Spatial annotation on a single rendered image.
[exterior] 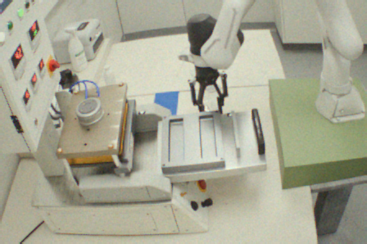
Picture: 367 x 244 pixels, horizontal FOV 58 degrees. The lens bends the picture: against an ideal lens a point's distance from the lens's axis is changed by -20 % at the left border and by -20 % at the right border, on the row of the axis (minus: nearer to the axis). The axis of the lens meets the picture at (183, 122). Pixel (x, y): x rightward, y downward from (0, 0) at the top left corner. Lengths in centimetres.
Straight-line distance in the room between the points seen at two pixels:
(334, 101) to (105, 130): 75
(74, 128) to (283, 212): 67
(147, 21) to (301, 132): 253
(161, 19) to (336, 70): 254
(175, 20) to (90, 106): 259
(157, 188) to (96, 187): 17
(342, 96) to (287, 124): 24
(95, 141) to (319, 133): 72
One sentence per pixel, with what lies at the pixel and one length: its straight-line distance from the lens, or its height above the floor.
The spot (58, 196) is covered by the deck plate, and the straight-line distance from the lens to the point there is 118.
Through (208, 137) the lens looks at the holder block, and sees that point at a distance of 113.
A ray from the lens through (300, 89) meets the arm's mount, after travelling 147.
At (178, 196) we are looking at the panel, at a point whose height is 90.
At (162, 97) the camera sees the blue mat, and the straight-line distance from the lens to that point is 167.
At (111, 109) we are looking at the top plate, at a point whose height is 111.
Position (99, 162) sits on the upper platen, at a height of 103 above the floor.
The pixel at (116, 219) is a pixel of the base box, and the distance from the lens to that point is 115.
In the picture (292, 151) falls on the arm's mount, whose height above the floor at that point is 87.
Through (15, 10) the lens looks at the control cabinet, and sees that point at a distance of 96.
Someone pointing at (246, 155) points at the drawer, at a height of 97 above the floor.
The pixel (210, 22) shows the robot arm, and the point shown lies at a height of 120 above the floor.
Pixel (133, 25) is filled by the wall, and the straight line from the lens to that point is 365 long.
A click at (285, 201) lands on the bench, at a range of 125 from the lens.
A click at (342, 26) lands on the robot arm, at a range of 113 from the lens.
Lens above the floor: 176
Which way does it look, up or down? 41 degrees down
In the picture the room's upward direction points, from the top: 11 degrees counter-clockwise
